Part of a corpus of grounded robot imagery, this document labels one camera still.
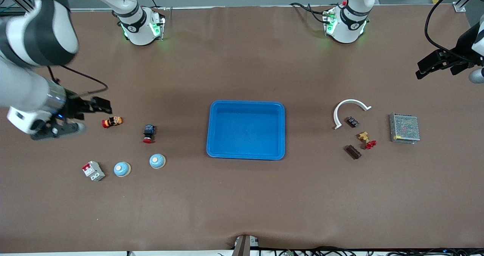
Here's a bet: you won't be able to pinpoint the thick black base cable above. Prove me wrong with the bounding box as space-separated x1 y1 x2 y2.
289 2 329 24

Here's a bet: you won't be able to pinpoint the dark brown rectangular component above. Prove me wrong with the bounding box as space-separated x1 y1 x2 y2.
344 145 362 160

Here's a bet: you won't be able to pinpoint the red orange pushbutton switch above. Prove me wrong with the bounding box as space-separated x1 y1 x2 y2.
102 116 124 129

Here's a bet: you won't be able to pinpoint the blue round call bell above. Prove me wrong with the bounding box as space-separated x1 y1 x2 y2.
149 154 166 169
114 161 131 178

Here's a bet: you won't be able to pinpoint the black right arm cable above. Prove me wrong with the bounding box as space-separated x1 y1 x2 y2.
47 65 109 99

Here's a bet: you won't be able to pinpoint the tangled black cables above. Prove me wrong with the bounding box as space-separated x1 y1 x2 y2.
257 246 484 256

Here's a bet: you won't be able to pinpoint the brass valve with red handle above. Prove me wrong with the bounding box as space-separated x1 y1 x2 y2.
358 131 377 150

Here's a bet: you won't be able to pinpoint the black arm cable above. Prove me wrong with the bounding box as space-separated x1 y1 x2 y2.
47 65 109 99
425 0 484 58

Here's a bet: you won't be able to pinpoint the blue plastic tray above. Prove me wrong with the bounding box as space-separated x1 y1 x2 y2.
206 100 285 161

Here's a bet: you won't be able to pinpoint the metal mesh power supply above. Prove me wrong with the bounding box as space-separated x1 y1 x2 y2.
389 113 420 144

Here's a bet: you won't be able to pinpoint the white curved plastic strip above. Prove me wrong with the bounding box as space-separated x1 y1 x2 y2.
333 99 372 130

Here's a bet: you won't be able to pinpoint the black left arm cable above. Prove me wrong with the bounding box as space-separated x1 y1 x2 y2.
425 0 484 58

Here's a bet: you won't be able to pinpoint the white red circuit breaker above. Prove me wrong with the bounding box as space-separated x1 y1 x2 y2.
82 161 105 182

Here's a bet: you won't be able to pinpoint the brown table mat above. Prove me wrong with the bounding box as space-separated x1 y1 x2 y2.
0 5 484 253

